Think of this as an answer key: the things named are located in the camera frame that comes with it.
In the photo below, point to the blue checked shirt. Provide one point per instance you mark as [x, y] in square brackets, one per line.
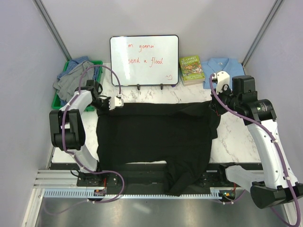
[71, 64]

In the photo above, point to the light blue cable duct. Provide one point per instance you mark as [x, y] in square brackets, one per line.
[99, 193]

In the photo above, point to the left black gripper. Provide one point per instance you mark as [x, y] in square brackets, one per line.
[107, 100]

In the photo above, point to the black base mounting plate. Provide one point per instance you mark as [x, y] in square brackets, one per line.
[150, 178]

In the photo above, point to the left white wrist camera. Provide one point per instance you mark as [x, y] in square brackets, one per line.
[115, 102]

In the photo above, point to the green plastic bin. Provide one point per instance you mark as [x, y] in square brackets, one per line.
[93, 72]

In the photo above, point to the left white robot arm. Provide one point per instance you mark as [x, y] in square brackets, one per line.
[67, 129]

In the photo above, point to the white whiteboard with red writing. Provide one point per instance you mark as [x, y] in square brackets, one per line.
[146, 60]

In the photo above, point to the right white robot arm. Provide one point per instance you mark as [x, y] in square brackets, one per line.
[278, 184]

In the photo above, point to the black long sleeve shirt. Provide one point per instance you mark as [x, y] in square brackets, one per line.
[179, 134]

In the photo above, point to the folded light blue shirt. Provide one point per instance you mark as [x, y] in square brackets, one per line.
[214, 65]

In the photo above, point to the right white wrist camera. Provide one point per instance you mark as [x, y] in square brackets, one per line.
[220, 78]

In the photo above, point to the green treehouse book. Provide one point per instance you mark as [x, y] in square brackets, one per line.
[190, 70]

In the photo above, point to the grey crumpled shirt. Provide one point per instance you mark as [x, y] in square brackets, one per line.
[67, 84]

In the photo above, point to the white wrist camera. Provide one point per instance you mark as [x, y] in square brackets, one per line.
[115, 102]
[220, 78]

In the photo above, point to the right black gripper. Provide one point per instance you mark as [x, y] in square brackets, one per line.
[215, 105]

